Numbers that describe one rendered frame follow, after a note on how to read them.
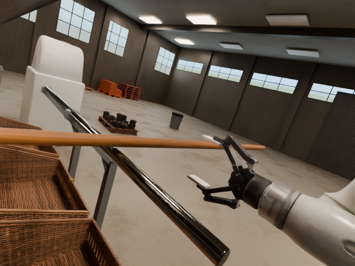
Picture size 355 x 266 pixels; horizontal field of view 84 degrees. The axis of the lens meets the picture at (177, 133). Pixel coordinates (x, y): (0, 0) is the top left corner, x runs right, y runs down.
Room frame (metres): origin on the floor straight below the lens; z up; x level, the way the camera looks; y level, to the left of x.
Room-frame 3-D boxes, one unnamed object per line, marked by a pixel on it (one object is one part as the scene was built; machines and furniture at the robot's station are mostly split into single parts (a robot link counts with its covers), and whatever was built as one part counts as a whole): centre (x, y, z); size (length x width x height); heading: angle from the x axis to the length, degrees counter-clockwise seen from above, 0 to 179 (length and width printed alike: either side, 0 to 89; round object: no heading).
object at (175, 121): (7.43, 0.20, 0.28); 0.45 x 0.45 x 0.57
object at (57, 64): (3.08, 2.08, 0.77); 0.84 x 0.69 x 1.54; 51
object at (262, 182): (0.46, -0.20, 1.19); 0.09 x 0.07 x 0.08; 48
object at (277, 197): (0.41, -0.26, 1.19); 0.09 x 0.06 x 0.09; 138
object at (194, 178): (0.55, -0.10, 1.13); 0.07 x 0.03 x 0.01; 48
